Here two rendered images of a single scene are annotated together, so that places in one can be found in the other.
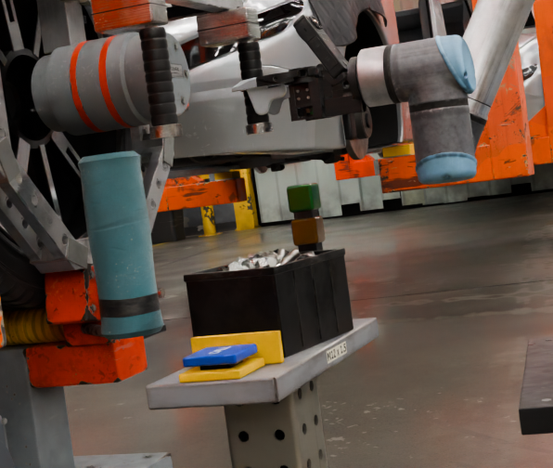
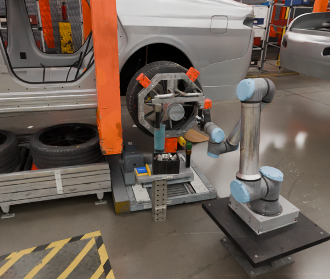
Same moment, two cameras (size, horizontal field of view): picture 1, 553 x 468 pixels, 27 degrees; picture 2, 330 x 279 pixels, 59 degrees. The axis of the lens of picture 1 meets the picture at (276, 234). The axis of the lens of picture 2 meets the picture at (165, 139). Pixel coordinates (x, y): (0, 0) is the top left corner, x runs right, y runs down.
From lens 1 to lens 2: 1.81 m
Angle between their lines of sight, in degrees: 55
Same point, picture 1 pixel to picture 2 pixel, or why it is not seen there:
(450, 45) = (213, 132)
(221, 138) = not seen: outside the picture
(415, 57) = (209, 130)
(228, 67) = not seen: outside the picture
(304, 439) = (157, 186)
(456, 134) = (211, 149)
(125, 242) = (156, 140)
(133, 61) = (168, 109)
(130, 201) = (158, 134)
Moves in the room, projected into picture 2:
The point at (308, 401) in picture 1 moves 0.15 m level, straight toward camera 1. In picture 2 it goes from (161, 181) to (145, 187)
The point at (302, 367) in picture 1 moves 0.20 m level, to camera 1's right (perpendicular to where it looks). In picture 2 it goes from (150, 178) to (166, 191)
